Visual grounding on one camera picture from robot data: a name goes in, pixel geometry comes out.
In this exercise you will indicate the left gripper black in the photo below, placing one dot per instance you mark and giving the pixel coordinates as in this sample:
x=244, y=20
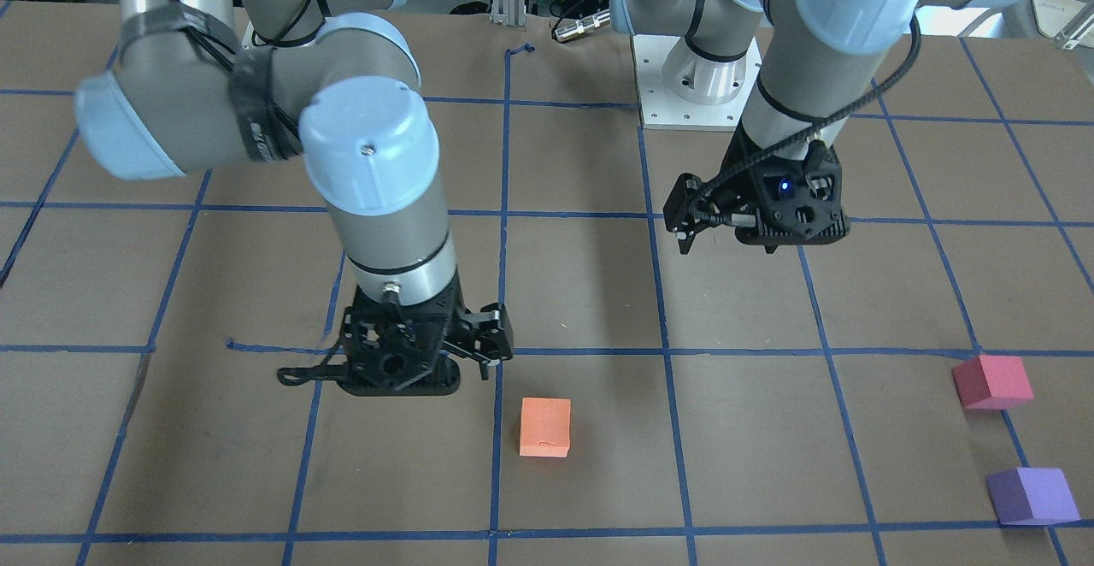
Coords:
x=745, y=174

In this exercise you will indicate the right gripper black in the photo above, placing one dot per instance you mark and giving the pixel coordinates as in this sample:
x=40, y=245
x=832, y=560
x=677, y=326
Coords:
x=480, y=332

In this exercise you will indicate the orange foam block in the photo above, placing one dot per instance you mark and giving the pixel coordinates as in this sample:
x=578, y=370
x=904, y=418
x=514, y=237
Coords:
x=545, y=427

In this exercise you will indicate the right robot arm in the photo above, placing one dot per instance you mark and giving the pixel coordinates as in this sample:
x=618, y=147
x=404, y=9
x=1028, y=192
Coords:
x=205, y=83

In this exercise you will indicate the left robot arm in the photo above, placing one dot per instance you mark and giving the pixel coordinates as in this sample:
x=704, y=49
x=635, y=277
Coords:
x=825, y=60

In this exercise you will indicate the red foam block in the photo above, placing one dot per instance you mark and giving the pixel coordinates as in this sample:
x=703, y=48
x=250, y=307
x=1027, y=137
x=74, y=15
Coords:
x=992, y=382

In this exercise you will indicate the purple foam block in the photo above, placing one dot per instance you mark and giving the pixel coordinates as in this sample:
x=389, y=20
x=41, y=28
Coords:
x=1032, y=497

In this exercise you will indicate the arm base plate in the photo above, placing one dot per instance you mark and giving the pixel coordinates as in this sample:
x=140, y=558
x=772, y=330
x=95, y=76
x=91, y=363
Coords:
x=679, y=90

